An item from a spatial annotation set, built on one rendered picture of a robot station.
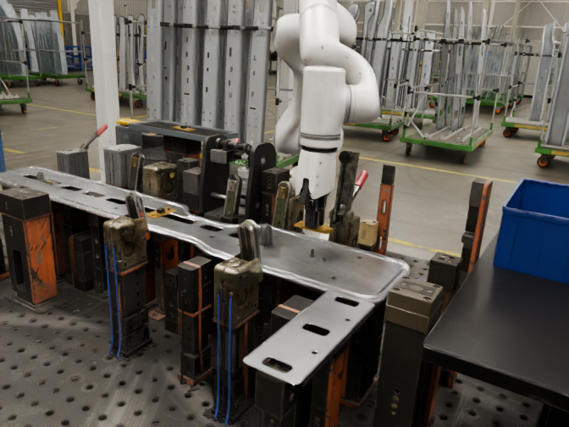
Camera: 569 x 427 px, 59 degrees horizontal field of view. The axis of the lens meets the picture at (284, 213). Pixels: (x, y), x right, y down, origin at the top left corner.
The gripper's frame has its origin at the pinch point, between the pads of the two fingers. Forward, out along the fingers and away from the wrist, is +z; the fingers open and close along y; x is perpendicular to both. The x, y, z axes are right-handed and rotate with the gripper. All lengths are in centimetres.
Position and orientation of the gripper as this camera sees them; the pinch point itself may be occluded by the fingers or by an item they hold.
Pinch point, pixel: (314, 217)
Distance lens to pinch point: 109.9
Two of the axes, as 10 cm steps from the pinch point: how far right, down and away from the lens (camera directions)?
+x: 8.5, 2.1, -4.9
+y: -5.3, 2.5, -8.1
